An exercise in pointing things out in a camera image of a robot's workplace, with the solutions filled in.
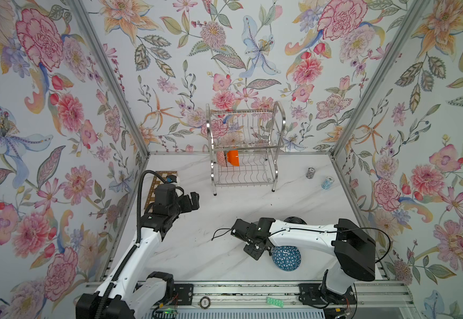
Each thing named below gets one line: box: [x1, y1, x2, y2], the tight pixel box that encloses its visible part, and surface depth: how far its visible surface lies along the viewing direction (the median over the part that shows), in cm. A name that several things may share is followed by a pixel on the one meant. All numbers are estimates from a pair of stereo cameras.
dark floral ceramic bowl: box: [283, 216, 308, 225], surface depth 90 cm
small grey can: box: [306, 167, 316, 179], surface depth 110 cm
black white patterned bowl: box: [216, 150, 227, 168], surface depth 105 cm
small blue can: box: [320, 176, 335, 191], surface depth 105 cm
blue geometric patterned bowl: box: [271, 245, 302, 272], surface depth 83 cm
